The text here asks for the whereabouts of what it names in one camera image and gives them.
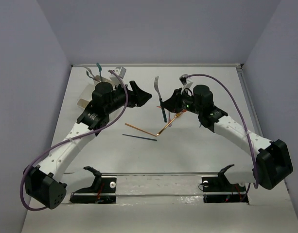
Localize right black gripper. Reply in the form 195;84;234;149
160;87;202;115

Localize orange gold fork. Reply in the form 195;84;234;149
157;112;183;136

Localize teal fork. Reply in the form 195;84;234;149
96;63;103;82
154;76;168;123

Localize pink handled silver fork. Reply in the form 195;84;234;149
85;67;95;80

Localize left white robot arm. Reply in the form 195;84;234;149
20;81;152;209

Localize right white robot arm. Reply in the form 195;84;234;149
161;85;294;190

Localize orange chopstick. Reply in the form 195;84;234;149
125;123;157;137

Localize dark blue chopstick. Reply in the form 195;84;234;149
122;134;157;141

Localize white utensil organizer tray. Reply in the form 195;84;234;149
77;75;115;109

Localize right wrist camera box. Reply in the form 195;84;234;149
179;74;193;93

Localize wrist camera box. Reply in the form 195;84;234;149
179;74;193;93
114;67;126;79

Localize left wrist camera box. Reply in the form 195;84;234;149
114;67;126;79

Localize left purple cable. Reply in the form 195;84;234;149
19;69;128;211

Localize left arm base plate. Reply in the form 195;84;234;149
70;176;117;204

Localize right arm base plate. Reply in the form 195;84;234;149
198;176;249;203

